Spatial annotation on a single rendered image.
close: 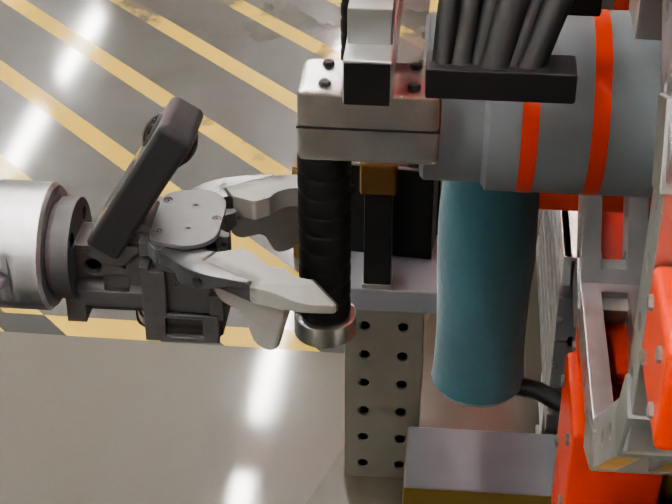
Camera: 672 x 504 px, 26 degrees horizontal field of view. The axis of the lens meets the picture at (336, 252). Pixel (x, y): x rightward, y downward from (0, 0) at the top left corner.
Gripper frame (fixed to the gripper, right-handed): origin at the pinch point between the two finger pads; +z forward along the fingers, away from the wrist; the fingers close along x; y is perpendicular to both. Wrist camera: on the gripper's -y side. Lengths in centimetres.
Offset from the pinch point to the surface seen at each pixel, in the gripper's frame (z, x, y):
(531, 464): 19, -57, 70
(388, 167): 0, -48, 22
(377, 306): 0, -48, 40
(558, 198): 19, -54, 29
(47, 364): -53, -88, 83
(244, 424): -21, -77, 83
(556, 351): 21, -65, 57
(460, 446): 10, -60, 70
